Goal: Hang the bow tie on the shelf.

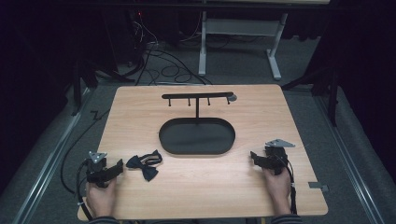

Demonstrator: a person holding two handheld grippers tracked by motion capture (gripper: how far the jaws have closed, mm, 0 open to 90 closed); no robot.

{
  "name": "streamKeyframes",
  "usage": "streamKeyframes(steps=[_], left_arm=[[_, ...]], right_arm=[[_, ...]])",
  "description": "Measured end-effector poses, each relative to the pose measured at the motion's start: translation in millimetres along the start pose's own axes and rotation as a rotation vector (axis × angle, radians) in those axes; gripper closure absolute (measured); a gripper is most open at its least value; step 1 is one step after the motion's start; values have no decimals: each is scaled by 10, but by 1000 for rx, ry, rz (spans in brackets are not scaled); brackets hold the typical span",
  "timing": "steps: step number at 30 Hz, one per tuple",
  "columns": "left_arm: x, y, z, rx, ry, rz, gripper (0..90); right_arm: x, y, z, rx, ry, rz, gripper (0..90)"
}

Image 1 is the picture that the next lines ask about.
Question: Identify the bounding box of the black hook rack with tray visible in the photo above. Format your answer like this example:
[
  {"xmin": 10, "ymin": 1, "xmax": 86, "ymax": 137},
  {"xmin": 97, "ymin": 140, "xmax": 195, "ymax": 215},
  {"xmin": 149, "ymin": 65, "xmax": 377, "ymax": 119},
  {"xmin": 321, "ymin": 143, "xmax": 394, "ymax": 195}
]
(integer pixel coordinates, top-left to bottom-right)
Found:
[{"xmin": 158, "ymin": 91, "xmax": 238, "ymax": 156}]

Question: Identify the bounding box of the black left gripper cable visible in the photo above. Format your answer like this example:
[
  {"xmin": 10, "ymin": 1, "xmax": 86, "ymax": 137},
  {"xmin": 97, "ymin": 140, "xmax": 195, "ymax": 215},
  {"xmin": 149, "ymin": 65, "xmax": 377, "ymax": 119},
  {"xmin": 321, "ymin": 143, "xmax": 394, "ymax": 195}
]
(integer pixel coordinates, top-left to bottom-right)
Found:
[{"xmin": 76, "ymin": 159, "xmax": 94, "ymax": 222}]

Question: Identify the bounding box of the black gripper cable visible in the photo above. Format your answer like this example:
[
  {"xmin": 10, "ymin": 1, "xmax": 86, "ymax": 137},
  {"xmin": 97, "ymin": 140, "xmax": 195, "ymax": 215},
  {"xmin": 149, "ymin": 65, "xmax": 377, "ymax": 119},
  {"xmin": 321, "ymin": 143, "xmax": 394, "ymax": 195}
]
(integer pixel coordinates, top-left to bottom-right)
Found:
[
  {"xmin": 76, "ymin": 159, "xmax": 94, "ymax": 222},
  {"xmin": 281, "ymin": 154, "xmax": 299, "ymax": 216}
]

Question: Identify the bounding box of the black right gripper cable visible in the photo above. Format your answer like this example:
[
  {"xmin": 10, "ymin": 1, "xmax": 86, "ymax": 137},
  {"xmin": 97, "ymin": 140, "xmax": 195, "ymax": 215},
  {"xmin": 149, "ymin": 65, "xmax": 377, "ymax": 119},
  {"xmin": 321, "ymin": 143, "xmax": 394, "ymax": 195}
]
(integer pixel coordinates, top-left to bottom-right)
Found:
[{"xmin": 281, "ymin": 154, "xmax": 299, "ymax": 216}]

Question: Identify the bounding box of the tangle of black floor cables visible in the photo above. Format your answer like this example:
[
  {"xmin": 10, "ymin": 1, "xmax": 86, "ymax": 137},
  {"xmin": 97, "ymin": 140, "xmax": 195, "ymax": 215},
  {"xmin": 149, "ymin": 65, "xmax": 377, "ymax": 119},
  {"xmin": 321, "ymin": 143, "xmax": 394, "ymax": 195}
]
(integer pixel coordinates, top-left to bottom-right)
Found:
[{"xmin": 132, "ymin": 10, "xmax": 214, "ymax": 87}]

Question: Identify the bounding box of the dark navy bow tie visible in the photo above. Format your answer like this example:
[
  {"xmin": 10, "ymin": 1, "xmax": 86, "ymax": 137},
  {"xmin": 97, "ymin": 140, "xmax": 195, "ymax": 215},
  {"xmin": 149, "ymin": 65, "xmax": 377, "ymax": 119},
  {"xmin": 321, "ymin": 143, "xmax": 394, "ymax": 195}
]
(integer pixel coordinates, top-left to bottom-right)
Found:
[{"xmin": 125, "ymin": 149, "xmax": 163, "ymax": 183}]

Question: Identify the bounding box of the white metal desk frame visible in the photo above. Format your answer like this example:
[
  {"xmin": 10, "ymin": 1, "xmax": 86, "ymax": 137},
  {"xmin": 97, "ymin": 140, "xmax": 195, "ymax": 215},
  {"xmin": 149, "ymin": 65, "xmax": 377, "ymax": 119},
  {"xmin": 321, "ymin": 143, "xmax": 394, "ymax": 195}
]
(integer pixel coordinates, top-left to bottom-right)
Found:
[{"xmin": 197, "ymin": 0, "xmax": 331, "ymax": 82}]

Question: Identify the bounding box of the black metal stand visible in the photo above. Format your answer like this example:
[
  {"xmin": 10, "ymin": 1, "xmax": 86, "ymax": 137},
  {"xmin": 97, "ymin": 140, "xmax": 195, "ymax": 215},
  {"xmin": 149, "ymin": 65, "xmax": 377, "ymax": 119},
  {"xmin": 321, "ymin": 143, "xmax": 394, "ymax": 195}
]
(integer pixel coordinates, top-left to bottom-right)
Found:
[{"xmin": 281, "ymin": 66, "xmax": 341, "ymax": 128}]

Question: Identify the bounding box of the grey metal floor rail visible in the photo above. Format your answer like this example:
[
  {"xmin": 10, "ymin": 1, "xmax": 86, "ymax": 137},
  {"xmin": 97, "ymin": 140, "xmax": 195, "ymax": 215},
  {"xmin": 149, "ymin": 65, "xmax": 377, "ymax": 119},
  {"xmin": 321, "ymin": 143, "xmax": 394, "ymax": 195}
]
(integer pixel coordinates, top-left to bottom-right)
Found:
[
  {"xmin": 312, "ymin": 92, "xmax": 388, "ymax": 224},
  {"xmin": 11, "ymin": 88, "xmax": 94, "ymax": 224}
]

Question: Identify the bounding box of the person's left hand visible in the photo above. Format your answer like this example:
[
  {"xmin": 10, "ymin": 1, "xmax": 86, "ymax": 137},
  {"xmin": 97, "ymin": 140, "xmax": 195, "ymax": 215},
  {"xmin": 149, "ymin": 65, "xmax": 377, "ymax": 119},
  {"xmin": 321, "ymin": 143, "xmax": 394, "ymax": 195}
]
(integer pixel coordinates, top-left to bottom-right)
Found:
[{"xmin": 85, "ymin": 177, "xmax": 118, "ymax": 219}]

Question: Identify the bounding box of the person's right hand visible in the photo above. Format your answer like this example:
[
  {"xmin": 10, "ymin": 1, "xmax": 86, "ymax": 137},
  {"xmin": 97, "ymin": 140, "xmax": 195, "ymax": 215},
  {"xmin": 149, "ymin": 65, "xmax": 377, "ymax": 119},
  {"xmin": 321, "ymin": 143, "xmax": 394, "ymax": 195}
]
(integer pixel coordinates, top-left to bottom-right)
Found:
[{"xmin": 262, "ymin": 167, "xmax": 293, "ymax": 217}]

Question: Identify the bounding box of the black floor cable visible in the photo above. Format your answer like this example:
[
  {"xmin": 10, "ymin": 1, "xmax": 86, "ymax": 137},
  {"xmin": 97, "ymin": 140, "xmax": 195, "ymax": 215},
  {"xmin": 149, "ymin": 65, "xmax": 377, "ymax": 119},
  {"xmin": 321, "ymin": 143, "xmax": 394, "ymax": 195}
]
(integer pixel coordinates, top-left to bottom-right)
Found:
[{"xmin": 60, "ymin": 107, "xmax": 111, "ymax": 195}]

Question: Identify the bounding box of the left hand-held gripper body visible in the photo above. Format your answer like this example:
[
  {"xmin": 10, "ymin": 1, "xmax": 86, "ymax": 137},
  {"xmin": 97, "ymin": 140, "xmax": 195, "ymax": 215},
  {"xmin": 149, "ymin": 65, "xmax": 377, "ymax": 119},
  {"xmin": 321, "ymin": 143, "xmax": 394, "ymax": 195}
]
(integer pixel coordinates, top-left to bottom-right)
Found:
[{"xmin": 85, "ymin": 150, "xmax": 110, "ymax": 189}]

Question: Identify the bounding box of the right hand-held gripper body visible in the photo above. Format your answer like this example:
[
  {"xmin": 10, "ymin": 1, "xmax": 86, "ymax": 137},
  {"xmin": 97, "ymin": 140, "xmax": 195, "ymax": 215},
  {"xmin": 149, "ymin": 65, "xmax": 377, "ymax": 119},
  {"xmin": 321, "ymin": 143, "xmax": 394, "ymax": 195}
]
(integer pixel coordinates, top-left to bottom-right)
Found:
[{"xmin": 262, "ymin": 138, "xmax": 296, "ymax": 175}]

